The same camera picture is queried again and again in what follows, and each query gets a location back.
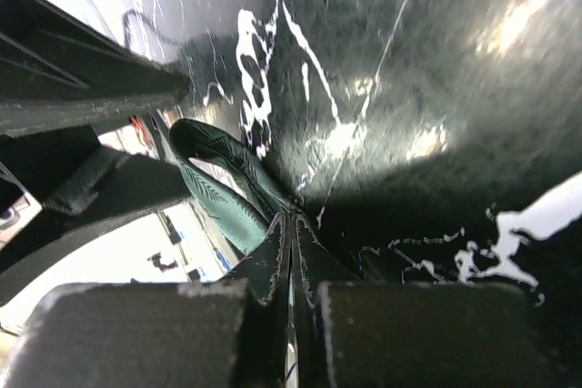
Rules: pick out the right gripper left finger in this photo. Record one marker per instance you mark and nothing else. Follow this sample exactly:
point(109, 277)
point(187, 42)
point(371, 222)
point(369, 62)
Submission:
point(261, 340)

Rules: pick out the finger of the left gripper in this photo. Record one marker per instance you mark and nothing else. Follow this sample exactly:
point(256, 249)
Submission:
point(57, 72)
point(108, 190)

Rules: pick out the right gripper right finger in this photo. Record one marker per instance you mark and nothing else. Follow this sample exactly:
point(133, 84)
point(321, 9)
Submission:
point(329, 314)

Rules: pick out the aluminium rail frame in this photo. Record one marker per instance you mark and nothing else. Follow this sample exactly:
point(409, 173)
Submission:
point(162, 247)

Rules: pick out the black marble pattern mat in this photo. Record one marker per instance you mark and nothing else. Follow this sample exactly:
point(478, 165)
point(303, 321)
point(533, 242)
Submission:
point(433, 140)

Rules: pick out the dark green fern tie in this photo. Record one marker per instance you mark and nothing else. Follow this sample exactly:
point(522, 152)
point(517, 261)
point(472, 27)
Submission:
point(228, 181)

